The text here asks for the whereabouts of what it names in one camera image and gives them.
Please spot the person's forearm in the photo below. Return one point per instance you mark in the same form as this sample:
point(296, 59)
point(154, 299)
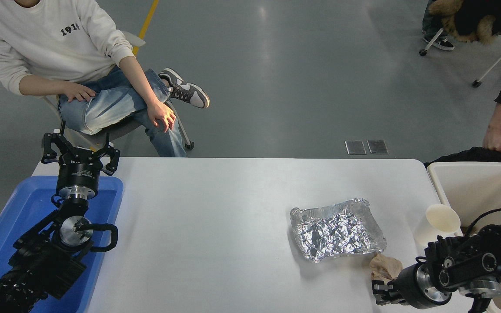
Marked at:
point(499, 116)

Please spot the person's left hand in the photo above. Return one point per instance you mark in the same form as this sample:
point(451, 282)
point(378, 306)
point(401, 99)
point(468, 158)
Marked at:
point(161, 115)

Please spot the large pale bin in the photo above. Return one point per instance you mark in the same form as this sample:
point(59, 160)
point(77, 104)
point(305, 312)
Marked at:
point(476, 187)

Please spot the fur-trimmed dark coat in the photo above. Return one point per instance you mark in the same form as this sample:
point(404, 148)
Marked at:
point(472, 19)

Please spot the person's right forearm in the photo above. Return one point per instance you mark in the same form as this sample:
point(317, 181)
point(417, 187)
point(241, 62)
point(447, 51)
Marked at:
point(41, 85)

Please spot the person's left forearm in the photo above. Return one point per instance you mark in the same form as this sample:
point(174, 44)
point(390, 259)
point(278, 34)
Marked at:
point(139, 80)

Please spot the white paper cup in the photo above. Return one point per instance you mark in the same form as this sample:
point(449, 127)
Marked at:
point(442, 217)

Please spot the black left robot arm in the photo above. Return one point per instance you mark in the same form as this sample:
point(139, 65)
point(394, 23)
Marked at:
point(37, 261)

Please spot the blue plastic tray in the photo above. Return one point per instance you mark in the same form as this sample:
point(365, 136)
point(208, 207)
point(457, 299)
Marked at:
point(24, 204)

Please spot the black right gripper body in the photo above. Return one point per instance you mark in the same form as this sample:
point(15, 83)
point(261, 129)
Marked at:
point(407, 289)

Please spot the metal floor plate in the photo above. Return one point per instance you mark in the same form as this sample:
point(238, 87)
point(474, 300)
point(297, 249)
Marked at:
point(377, 147)
point(355, 147)

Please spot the crumpled tan paper ball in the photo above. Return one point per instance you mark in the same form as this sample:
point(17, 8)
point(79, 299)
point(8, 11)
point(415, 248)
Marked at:
point(385, 266)

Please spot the crumpled foil tray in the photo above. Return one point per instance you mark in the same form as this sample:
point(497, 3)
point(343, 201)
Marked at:
point(337, 232)

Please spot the person's right hand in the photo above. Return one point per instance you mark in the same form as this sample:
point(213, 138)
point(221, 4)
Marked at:
point(78, 92)

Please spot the grey chair with casters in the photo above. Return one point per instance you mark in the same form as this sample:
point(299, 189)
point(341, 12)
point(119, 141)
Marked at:
point(115, 129)

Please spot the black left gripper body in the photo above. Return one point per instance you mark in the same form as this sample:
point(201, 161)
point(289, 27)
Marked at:
point(78, 171)

